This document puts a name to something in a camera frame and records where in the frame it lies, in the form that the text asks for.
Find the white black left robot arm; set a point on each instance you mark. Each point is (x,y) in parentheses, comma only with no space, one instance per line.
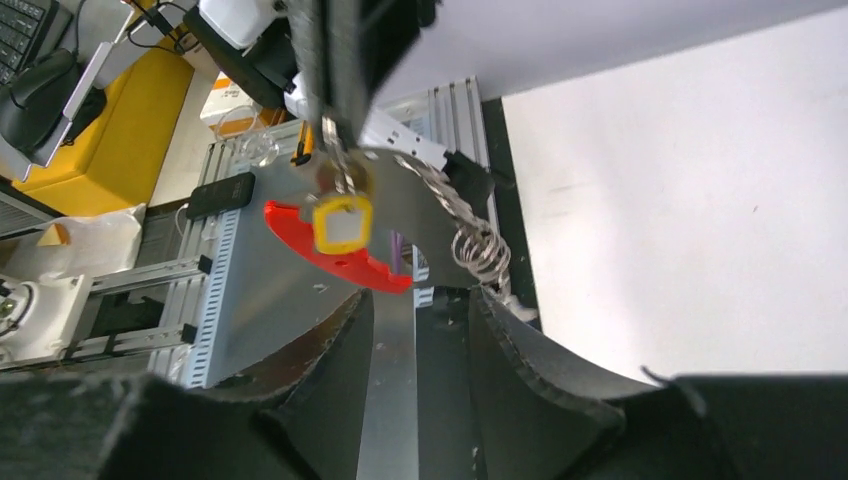
(251,42)

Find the key with yellow tag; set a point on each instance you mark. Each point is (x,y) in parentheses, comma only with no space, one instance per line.
(342,217)

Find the black smartphone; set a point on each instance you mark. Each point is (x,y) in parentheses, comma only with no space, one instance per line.
(221,196)

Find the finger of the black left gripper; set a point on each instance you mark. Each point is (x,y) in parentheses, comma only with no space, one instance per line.
(317,37)
(377,37)

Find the yellow box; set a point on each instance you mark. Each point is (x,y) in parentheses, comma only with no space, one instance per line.
(115,163)

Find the aluminium extrusion rails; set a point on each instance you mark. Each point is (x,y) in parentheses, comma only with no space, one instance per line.
(181,293)

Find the left white cable duct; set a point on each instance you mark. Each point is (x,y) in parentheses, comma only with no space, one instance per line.
(422,295)

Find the black computer mouse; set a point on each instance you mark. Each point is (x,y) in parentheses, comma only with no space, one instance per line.
(33,103)

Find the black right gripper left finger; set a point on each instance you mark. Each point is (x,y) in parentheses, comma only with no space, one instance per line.
(95,426)

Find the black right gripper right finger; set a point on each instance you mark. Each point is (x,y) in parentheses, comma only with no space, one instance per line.
(544,412)

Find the steel key holder red handle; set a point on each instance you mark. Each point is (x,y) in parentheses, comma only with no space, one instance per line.
(434,209)

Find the black keyboard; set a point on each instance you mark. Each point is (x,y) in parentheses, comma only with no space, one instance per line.
(25,27)

